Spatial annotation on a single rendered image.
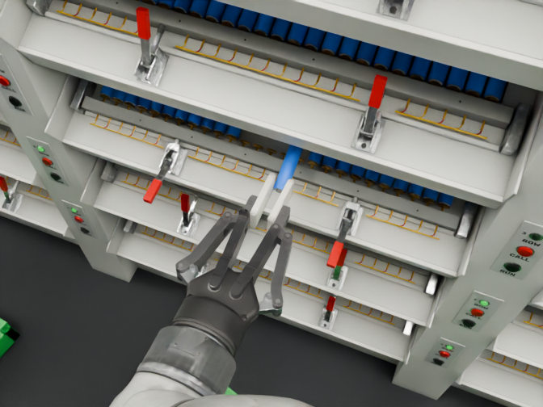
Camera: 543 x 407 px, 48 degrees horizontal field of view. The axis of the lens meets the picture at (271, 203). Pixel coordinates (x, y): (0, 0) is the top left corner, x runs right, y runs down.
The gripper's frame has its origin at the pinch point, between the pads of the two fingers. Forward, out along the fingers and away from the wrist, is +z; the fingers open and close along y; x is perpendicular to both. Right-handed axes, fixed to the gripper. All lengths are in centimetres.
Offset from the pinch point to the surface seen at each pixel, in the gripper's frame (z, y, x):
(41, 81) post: 4.8, 35.6, -2.8
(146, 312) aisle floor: 6, 29, 61
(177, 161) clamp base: 6.0, 16.5, 5.9
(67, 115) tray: 7.4, 35.3, 5.6
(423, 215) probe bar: 8.9, -18.1, 3.8
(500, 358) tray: 15, -41, 43
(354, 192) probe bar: 8.9, -8.6, 3.8
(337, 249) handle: 1.1, -9.1, 6.5
